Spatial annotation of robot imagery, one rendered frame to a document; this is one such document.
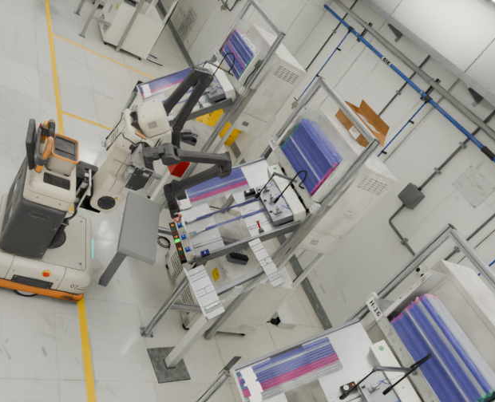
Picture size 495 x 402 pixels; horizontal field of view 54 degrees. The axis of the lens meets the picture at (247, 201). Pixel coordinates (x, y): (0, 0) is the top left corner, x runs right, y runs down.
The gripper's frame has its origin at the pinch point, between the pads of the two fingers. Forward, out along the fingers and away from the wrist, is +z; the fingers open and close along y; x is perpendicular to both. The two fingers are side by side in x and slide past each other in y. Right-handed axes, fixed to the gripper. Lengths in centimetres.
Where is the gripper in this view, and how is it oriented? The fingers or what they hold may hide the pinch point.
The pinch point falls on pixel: (176, 216)
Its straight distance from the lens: 320.3
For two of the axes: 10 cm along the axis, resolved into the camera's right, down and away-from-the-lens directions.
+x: -9.4, 3.0, -1.6
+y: -3.2, -6.5, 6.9
